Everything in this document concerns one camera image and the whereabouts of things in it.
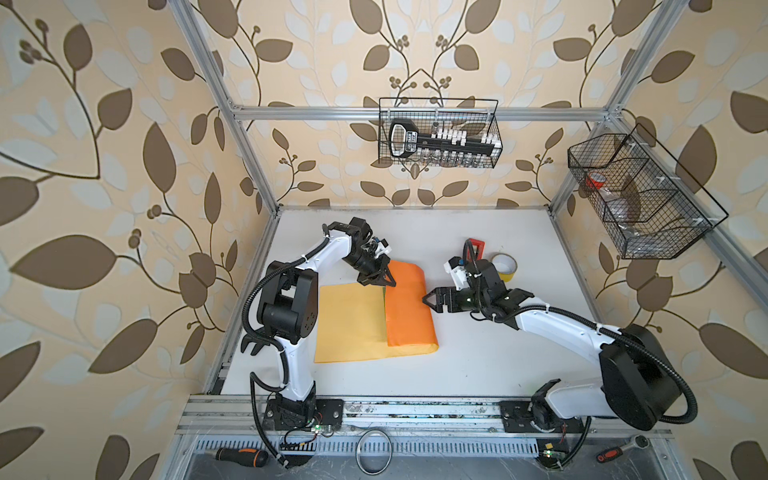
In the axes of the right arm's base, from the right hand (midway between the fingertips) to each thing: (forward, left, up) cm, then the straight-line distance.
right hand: (434, 301), depth 84 cm
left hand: (+6, +11, +2) cm, 12 cm away
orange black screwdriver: (-34, +46, -8) cm, 58 cm away
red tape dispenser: (+20, -16, -2) cm, 26 cm away
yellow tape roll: (+17, -28, -9) cm, 34 cm away
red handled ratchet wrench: (-34, -46, -9) cm, 57 cm away
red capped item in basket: (+29, -50, +19) cm, 61 cm away
